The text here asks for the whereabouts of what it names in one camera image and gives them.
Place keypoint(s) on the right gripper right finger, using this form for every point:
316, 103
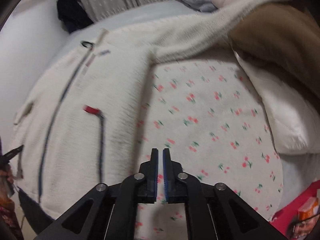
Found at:
213, 211

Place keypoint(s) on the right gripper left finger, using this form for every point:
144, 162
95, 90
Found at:
108, 212

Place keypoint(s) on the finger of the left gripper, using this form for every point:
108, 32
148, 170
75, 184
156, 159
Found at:
5, 159

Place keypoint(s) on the white fleece jacket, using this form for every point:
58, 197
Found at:
78, 124

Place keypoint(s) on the red box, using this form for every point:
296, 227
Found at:
298, 219

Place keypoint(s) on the cherry print bed pad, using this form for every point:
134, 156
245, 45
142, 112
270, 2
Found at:
207, 113

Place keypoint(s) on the white pillow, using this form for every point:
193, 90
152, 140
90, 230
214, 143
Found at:
294, 122

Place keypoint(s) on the black hanging garment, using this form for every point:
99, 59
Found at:
73, 16

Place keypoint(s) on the brown blanket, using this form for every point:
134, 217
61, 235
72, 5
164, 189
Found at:
284, 35

